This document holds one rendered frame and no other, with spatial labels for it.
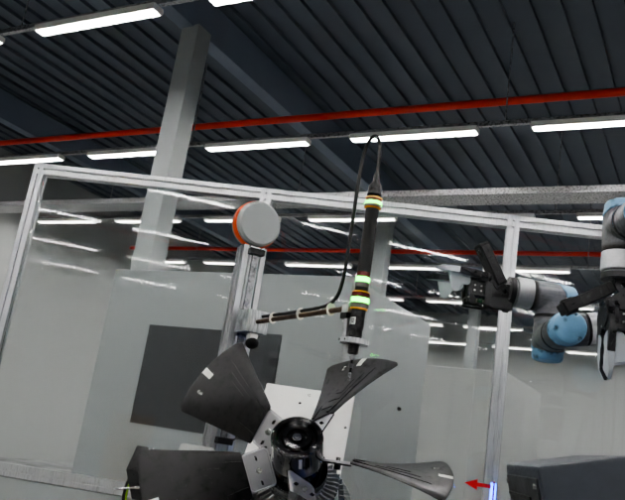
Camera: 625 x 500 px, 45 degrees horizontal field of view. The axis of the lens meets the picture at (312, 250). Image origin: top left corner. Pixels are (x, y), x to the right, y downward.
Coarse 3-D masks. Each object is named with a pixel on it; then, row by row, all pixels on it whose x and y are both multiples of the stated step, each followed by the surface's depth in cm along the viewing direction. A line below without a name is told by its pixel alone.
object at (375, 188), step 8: (376, 176) 188; (376, 184) 187; (368, 192) 187; (376, 192) 186; (352, 312) 179; (360, 312) 178; (352, 320) 178; (360, 320) 178; (352, 328) 178; (360, 328) 178; (352, 336) 177; (360, 336) 178; (352, 344) 177; (352, 352) 177
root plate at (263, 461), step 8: (264, 448) 170; (248, 456) 169; (264, 456) 170; (248, 464) 169; (256, 464) 169; (264, 464) 170; (248, 472) 168; (256, 472) 169; (264, 472) 170; (272, 472) 170; (248, 480) 168; (256, 480) 169; (264, 480) 169; (272, 480) 170; (256, 488) 168; (264, 488) 169
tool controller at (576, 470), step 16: (512, 464) 109; (528, 464) 98; (544, 464) 90; (560, 464) 89; (576, 464) 89; (592, 464) 89; (608, 464) 89; (624, 464) 88; (512, 480) 108; (528, 480) 95; (544, 480) 89; (560, 480) 89; (576, 480) 88; (592, 480) 88; (608, 480) 88; (624, 480) 88; (512, 496) 110; (528, 496) 95; (544, 496) 89; (560, 496) 88; (576, 496) 88; (592, 496) 88; (608, 496) 88; (624, 496) 88
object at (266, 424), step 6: (270, 414) 179; (264, 420) 180; (270, 420) 179; (276, 420) 178; (282, 420) 177; (264, 426) 179; (270, 426) 178; (258, 432) 180; (264, 432) 179; (258, 438) 179; (264, 438) 178; (258, 444) 179; (264, 444) 178; (270, 444) 177; (270, 450) 177
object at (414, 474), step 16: (352, 464) 166; (368, 464) 167; (384, 464) 169; (400, 464) 174; (416, 464) 175; (432, 464) 176; (400, 480) 161; (416, 480) 162; (432, 480) 163; (448, 480) 165; (432, 496) 157
